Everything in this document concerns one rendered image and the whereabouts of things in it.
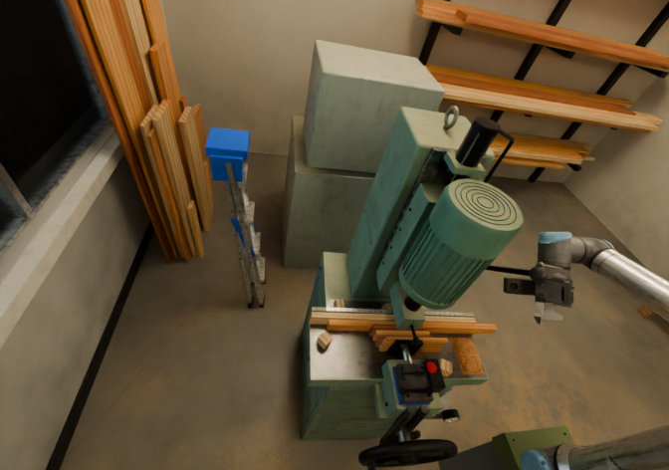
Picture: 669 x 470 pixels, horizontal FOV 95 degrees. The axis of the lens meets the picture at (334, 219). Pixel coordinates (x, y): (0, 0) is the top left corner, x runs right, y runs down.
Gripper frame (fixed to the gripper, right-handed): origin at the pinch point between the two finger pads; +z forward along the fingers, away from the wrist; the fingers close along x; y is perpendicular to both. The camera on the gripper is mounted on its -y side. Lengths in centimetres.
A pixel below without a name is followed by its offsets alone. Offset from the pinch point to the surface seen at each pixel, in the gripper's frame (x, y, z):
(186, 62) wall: -146, -245, -17
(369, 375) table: 31, -42, 8
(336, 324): 18, -54, 11
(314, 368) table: 30, -54, 20
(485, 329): 18.5, -17.5, -30.4
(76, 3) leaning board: -87, -133, 72
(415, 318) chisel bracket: 12.2, -30.2, 2.5
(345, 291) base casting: 11, -67, -12
